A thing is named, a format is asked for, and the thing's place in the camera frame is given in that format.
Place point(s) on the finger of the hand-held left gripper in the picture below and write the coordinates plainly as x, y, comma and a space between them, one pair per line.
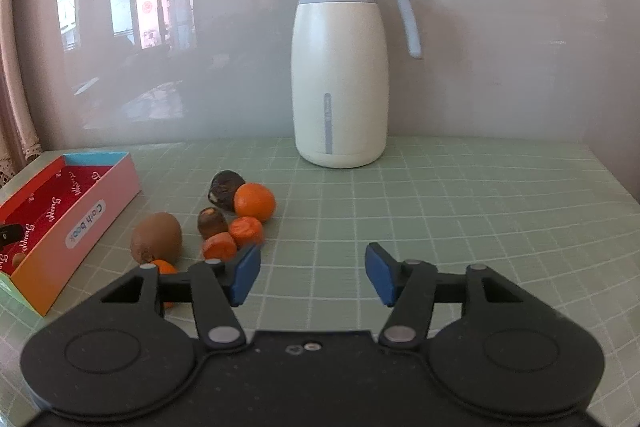
6, 235

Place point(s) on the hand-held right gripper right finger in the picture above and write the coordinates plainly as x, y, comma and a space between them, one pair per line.
381, 274

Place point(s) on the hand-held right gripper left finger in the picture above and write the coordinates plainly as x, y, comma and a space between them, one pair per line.
244, 274

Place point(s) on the small wrinkled orange fruit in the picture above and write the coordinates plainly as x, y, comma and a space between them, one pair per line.
167, 268
245, 231
219, 247

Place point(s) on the small dark brown fruit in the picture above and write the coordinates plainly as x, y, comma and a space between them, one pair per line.
210, 222

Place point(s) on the round orange mandarin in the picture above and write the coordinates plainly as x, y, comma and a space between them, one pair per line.
255, 202

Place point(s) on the pink cardboard box red inside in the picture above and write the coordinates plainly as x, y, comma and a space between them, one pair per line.
80, 227

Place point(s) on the large dark brown fruit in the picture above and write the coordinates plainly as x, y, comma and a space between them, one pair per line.
222, 189

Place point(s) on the brown kiwi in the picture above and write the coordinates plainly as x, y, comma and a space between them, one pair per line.
157, 237

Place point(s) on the beige lace curtain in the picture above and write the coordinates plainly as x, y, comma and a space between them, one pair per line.
15, 132

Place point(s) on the cream thermos jug grey lid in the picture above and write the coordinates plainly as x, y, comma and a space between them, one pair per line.
340, 82

